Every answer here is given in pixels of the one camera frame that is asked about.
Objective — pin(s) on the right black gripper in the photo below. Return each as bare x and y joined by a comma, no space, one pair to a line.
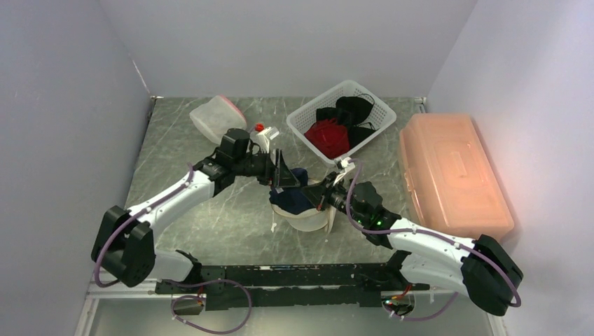
318,194

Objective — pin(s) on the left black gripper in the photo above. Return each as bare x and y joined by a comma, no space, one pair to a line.
279,173

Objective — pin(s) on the navy blue bra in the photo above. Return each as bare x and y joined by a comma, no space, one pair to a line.
292,200

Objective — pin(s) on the white mesh laundry bag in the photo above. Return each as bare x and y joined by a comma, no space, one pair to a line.
308,221

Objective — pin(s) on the red bra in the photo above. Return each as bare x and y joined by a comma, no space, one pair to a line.
330,138

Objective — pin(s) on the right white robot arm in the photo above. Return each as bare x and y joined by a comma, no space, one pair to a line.
480,269

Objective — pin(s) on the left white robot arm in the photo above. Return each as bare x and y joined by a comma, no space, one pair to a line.
125,247

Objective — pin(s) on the black bra in basket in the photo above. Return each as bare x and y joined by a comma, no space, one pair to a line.
352,112

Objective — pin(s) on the white plastic basket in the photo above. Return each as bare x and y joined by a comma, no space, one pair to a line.
301,120

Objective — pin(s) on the orange translucent storage box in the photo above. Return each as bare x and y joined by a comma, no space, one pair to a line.
449,183

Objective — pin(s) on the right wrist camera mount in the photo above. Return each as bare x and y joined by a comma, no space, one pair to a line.
345,166

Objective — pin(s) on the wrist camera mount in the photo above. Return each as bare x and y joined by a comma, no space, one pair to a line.
262,136
345,166

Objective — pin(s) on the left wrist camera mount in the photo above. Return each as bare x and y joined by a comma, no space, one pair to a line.
262,136

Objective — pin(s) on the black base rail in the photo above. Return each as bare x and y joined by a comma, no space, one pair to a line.
234,286

